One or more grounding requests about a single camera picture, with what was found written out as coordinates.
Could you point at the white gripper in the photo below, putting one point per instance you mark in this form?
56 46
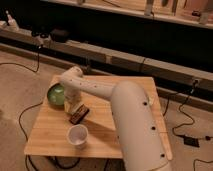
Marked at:
72 97

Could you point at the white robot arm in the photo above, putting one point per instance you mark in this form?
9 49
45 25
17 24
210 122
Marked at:
140 142

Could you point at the brown chocolate bar block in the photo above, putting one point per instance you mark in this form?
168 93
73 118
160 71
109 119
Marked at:
77 117

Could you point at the black power adapter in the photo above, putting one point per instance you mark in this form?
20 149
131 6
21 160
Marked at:
191 141

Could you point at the green ceramic bowl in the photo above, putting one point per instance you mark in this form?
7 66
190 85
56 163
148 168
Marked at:
55 95

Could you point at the wooden table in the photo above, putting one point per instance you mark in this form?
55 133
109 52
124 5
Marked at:
49 133

